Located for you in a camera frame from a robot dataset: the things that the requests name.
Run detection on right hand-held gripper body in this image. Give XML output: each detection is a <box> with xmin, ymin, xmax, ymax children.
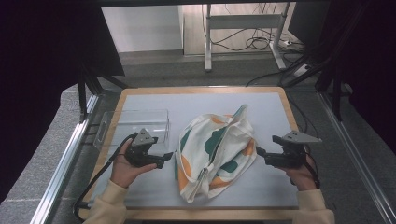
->
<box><xmin>263</xmin><ymin>130</ymin><xmax>323</xmax><ymax>171</ymax></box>

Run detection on white metal desk frame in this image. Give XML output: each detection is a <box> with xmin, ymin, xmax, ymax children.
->
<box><xmin>203</xmin><ymin>3</ymin><xmax>292</xmax><ymax>73</ymax></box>

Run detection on person's right hand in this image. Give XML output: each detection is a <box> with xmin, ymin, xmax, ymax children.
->
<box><xmin>277</xmin><ymin>154</ymin><xmax>321</xmax><ymax>192</ymax></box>

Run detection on right hand-held gripper black cable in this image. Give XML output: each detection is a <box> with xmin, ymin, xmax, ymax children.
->
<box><xmin>303</xmin><ymin>145</ymin><xmax>322</xmax><ymax>189</ymax></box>

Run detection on white cabinet panel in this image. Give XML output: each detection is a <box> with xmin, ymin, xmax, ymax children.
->
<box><xmin>100</xmin><ymin>5</ymin><xmax>185</xmax><ymax>53</ymax></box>

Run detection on person's left hand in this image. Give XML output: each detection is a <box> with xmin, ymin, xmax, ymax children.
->
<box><xmin>109</xmin><ymin>145</ymin><xmax>158</xmax><ymax>189</ymax></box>

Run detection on dark curtain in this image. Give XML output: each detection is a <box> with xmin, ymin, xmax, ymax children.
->
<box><xmin>0</xmin><ymin>0</ymin><xmax>126</xmax><ymax>203</ymax></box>
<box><xmin>288</xmin><ymin>0</ymin><xmax>396</xmax><ymax>147</ymax></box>

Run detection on tangle of black floor cables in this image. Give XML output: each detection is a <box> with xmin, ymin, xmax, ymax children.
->
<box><xmin>210</xmin><ymin>27</ymin><xmax>310</xmax><ymax>53</ymax></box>

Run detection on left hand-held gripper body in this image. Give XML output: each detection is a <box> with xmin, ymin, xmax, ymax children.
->
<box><xmin>124</xmin><ymin>128</ymin><xmax>163</xmax><ymax>169</ymax></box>

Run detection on thin black cable beside table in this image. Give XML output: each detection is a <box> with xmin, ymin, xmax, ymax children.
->
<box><xmin>285</xmin><ymin>92</ymin><xmax>319</xmax><ymax>139</ymax></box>

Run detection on light grey table mat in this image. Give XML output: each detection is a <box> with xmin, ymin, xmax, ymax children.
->
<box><xmin>88</xmin><ymin>91</ymin><xmax>301</xmax><ymax>210</ymax></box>

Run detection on clear plastic box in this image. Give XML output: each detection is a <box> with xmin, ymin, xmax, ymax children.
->
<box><xmin>92</xmin><ymin>108</ymin><xmax>172</xmax><ymax>161</ymax></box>

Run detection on white power strip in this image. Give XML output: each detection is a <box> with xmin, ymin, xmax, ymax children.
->
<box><xmin>291</xmin><ymin>63</ymin><xmax>313</xmax><ymax>77</ymax></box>

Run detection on white tote bag green orange patches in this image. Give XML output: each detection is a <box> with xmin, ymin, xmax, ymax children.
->
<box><xmin>174</xmin><ymin>104</ymin><xmax>259</xmax><ymax>204</ymax></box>

